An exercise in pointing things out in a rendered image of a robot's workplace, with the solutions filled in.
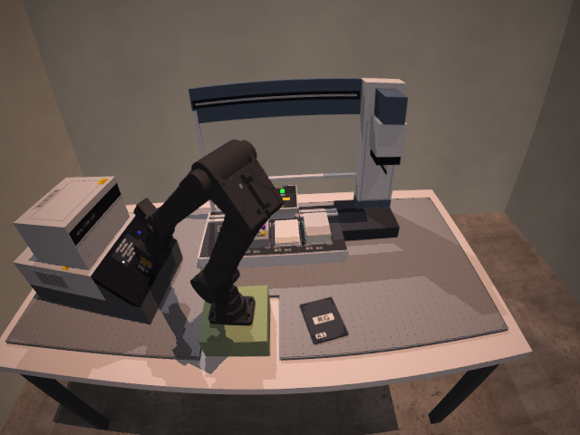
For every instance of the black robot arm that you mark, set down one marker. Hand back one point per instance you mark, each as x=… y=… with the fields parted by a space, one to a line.
x=216 y=177

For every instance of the white thermal cycler with black keypad panel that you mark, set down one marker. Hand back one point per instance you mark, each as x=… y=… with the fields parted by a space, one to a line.
x=80 y=239

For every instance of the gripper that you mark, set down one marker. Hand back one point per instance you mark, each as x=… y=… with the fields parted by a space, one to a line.
x=151 y=252

